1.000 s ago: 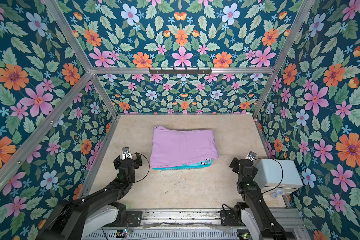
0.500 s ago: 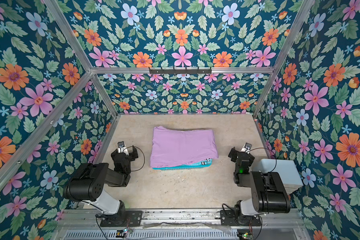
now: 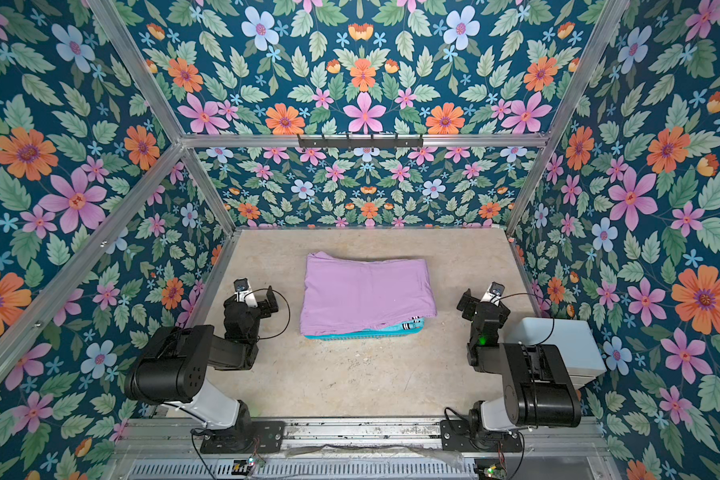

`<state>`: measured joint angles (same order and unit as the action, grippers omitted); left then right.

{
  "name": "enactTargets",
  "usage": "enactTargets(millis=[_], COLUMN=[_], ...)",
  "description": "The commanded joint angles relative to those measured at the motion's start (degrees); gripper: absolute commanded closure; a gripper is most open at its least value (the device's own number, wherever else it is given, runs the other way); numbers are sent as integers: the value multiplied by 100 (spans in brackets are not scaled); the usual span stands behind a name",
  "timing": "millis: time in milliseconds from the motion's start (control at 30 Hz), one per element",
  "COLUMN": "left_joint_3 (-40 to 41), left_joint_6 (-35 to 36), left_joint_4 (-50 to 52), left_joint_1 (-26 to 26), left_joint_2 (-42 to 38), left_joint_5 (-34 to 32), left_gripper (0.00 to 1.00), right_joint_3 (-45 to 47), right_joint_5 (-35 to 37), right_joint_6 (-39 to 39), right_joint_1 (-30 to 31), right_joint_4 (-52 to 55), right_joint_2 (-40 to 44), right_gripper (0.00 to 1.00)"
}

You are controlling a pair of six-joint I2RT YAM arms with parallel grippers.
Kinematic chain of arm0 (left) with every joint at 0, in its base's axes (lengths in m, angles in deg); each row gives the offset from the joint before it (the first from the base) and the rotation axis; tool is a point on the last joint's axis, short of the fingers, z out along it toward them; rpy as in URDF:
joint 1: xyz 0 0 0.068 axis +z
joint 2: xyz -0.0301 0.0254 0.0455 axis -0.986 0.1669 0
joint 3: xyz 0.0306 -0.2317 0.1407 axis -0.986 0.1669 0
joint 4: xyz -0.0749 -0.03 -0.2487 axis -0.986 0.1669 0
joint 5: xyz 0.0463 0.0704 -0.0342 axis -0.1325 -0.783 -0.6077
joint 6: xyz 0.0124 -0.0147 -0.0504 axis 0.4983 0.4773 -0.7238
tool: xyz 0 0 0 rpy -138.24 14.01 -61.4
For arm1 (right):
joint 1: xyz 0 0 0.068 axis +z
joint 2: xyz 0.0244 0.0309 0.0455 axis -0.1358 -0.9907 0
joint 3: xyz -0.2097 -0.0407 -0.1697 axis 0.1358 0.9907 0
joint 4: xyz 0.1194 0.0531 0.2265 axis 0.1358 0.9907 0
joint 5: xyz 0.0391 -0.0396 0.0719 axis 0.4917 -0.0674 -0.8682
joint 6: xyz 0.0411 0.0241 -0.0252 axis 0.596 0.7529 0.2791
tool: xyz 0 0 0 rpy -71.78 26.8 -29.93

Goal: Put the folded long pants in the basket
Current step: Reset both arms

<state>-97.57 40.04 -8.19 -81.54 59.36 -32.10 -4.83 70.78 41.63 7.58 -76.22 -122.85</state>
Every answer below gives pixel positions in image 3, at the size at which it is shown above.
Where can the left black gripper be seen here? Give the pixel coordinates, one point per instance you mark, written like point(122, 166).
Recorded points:
point(271, 306)

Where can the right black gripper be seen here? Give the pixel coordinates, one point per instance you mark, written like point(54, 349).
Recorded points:
point(468, 303)

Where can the purple pants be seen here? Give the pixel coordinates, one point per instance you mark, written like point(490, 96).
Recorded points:
point(345, 297)

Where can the turquoise pants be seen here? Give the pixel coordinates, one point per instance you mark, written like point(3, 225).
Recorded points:
point(405, 328)

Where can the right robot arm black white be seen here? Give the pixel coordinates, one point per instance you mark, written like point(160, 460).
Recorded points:
point(537, 390)

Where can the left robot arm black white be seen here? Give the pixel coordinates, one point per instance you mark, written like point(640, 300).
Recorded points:
point(171, 369)

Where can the teal plastic basket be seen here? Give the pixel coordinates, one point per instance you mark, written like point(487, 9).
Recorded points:
point(347, 336)

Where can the white box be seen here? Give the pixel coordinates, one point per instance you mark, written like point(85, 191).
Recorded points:
point(573, 338)

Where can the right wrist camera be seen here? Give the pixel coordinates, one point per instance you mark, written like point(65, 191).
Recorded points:
point(493, 294)

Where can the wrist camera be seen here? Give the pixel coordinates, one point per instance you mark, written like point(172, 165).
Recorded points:
point(243, 293)
point(493, 294)

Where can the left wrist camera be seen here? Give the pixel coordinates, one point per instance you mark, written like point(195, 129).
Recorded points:
point(243, 293)

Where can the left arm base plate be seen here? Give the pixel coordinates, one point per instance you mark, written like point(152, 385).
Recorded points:
point(256, 437)

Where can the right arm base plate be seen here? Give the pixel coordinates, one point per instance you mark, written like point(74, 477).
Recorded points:
point(456, 436)

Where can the aluminium frame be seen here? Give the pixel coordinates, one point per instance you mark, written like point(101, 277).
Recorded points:
point(137, 136)

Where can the black hook rail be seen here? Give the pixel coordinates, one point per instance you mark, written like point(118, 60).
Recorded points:
point(350, 141)

